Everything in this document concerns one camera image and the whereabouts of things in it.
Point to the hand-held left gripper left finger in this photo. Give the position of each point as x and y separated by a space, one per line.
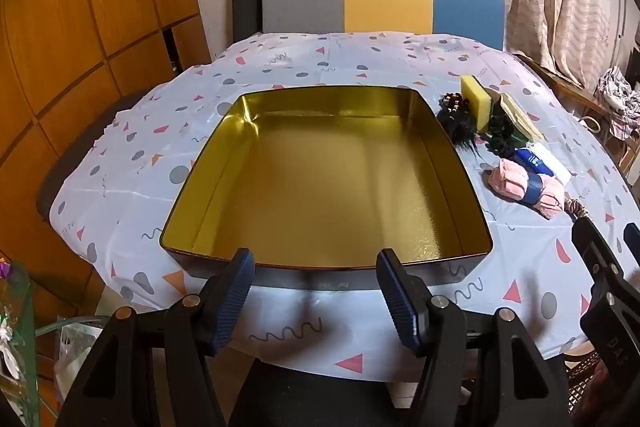
235 292

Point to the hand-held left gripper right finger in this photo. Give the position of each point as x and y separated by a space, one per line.
400 302

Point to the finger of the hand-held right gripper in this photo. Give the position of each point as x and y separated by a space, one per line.
592 244
632 239

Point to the pink satin scrunchie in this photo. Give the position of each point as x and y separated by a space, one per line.
580 207

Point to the white soap bar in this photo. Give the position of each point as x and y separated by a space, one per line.
555 167

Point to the blue tissue packet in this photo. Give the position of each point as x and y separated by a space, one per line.
532 163

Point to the pink towel blue band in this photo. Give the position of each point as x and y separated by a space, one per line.
505 182

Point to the gold metal tin box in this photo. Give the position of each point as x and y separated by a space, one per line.
325 182

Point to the beige cloth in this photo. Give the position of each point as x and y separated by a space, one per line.
520 117

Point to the dark green scrunchie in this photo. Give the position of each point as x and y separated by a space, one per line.
505 122

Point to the black wig with coloured beads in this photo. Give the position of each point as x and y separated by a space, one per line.
457 127

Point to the yellow green sponge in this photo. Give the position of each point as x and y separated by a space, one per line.
475 102

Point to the rattan chair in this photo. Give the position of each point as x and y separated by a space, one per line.
580 369

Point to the pile of printed clothes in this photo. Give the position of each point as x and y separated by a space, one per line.
617 97

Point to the white plastic bag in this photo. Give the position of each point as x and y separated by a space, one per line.
75 357

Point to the glass side table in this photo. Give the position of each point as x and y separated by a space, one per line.
15 332

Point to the patterned white tablecloth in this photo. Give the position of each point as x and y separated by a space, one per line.
350 57

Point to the orange wooden wardrobe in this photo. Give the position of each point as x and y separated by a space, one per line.
75 32

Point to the brown wooden furniture frame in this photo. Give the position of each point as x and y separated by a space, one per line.
565 87

